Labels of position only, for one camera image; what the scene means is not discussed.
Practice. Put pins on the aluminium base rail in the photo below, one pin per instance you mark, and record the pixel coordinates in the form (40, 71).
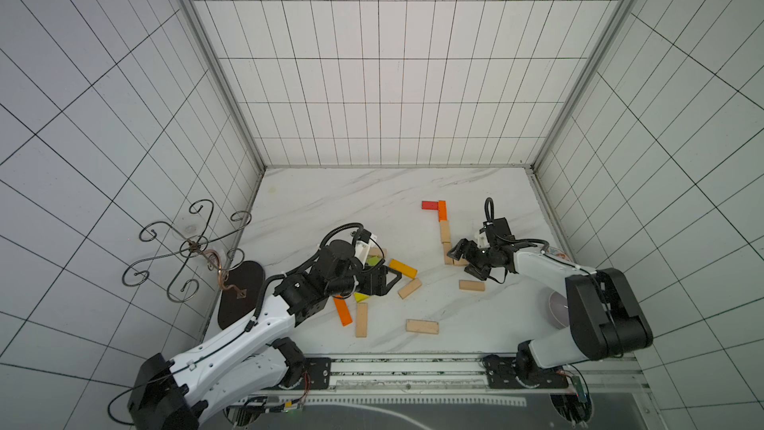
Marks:
(419, 374)

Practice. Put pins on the orange block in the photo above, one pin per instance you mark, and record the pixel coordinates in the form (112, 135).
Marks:
(343, 311)
(442, 211)

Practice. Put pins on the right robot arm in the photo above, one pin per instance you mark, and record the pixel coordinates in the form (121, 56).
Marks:
(605, 318)

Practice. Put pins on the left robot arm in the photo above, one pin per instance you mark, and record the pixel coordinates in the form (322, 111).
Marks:
(256, 352)

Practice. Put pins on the patterned red blue plate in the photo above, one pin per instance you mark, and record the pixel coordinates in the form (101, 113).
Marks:
(557, 254)

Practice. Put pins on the amber yellow block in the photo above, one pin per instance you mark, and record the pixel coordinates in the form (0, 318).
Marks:
(404, 269)

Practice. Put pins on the black round plate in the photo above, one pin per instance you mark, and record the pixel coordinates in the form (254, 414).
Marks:
(247, 283)

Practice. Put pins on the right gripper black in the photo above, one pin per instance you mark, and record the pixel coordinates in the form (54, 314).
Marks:
(477, 256)

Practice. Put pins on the natural wood block bottom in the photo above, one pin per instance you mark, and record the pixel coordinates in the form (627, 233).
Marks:
(422, 327)

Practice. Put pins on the natural wood block top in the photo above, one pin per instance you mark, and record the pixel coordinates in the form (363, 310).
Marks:
(377, 252)

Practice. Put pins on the metal scroll wall ornament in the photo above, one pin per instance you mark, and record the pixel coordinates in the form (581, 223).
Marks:
(195, 246)

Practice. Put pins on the purple bowl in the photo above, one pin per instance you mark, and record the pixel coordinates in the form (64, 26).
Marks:
(558, 310)

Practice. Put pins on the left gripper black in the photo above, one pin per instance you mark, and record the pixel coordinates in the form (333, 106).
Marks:
(371, 273)

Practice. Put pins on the natural wood block diagonal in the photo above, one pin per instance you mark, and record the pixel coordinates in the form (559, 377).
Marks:
(448, 260)
(409, 289)

